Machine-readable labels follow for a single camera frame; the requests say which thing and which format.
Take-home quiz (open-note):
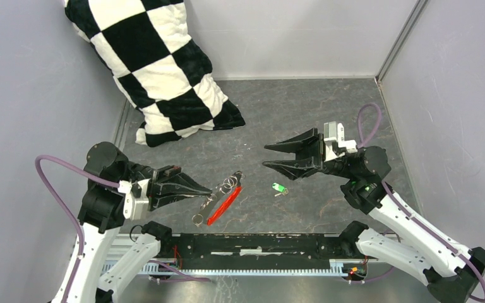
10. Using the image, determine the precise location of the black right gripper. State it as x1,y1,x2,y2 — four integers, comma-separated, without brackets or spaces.
263,126,357,180

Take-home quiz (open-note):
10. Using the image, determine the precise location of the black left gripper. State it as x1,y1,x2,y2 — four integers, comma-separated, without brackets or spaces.
119,158,213,208

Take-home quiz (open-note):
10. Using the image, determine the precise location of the small green object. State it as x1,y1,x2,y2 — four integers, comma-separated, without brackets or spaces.
272,182,289,197

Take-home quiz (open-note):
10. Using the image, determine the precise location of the metal key holder red handle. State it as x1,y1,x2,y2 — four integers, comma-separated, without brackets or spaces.
191,170,244,227

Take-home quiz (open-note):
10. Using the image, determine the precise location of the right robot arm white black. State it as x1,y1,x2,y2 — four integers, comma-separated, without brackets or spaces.
264,124,485,302

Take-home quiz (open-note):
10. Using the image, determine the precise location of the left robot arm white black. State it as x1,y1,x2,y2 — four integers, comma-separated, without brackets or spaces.
54,141,211,302

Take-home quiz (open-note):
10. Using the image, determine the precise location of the black white checkered pillow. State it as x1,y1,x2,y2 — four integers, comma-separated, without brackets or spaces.
64,0,245,147

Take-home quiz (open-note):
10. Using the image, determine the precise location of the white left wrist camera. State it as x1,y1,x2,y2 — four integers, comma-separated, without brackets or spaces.
117,179,150,221

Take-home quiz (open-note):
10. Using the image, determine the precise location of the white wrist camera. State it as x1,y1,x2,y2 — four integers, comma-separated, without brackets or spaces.
323,121,357,162
117,179,150,221

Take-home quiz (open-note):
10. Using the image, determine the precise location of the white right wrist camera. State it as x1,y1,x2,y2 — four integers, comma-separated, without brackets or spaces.
323,121,357,162

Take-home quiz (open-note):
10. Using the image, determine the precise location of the aluminium frame rail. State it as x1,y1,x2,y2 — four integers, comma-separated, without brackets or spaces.
67,232,450,277

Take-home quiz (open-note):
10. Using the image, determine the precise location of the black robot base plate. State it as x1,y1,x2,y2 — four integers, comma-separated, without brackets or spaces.
157,234,364,270

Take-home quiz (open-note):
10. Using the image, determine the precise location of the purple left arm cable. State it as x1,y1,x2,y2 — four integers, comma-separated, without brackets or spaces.
35,155,212,303

